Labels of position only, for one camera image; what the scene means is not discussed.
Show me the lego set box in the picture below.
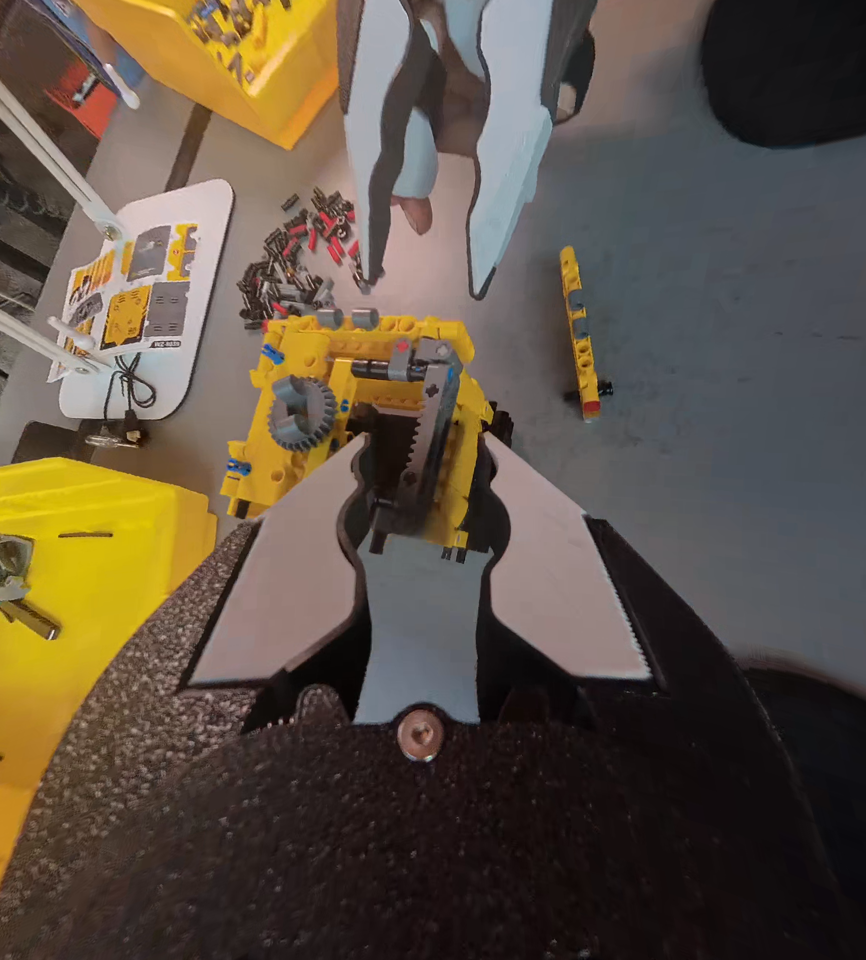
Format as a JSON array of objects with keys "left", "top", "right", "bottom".
[{"left": 0, "top": 0, "right": 145, "bottom": 144}]

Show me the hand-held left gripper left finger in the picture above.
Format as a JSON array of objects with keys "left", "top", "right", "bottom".
[{"left": 178, "top": 433, "right": 374, "bottom": 725}]

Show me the white flat board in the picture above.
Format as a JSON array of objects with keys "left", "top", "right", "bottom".
[{"left": 58, "top": 178, "right": 235, "bottom": 421}]

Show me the yellow plastic storage bin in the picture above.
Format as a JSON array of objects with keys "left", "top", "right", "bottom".
[
  {"left": 0, "top": 457, "right": 218, "bottom": 954},
  {"left": 73, "top": 0, "right": 340, "bottom": 151}
]

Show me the yellow lego panel assembly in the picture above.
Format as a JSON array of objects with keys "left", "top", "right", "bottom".
[{"left": 559, "top": 246, "right": 615, "bottom": 423}]

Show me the yellow lego vehicle model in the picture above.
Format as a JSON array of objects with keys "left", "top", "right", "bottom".
[{"left": 223, "top": 303, "right": 516, "bottom": 565}]

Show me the black usb cable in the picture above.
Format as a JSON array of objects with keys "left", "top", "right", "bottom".
[{"left": 86, "top": 352, "right": 158, "bottom": 451}]

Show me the pile of small lego pins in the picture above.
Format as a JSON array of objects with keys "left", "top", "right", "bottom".
[{"left": 236, "top": 187, "right": 374, "bottom": 333}]

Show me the lego sticker sheet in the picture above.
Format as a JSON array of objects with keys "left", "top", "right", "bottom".
[{"left": 61, "top": 222, "right": 200, "bottom": 354}]

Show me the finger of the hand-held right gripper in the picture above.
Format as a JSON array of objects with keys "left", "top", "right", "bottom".
[
  {"left": 466, "top": 0, "right": 555, "bottom": 303},
  {"left": 337, "top": 0, "right": 449, "bottom": 294}
]

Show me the heap of mixed lego parts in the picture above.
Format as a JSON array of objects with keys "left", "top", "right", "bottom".
[{"left": 185, "top": 0, "right": 293, "bottom": 85}]

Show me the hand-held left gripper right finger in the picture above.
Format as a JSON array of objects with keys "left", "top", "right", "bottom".
[{"left": 476, "top": 433, "right": 668, "bottom": 725}]

